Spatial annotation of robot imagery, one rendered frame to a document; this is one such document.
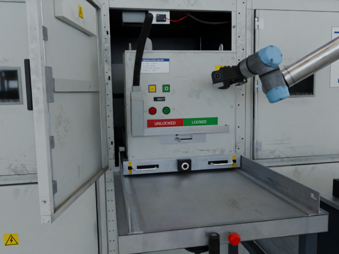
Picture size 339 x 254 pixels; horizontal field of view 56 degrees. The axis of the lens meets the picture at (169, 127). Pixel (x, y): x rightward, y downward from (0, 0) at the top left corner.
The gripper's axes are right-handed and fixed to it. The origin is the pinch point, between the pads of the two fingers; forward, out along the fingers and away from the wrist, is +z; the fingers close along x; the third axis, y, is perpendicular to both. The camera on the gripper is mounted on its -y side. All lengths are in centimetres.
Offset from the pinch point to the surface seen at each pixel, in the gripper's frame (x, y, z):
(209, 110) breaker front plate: -10.6, -0.5, 5.0
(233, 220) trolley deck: -50, -25, -34
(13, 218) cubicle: -46, -82, 50
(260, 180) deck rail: -43.5, 8.2, -9.8
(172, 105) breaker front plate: -6.9, -16.8, 8.7
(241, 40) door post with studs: 22.4, 22.9, 3.1
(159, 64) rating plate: 10.0, -22.1, 4.6
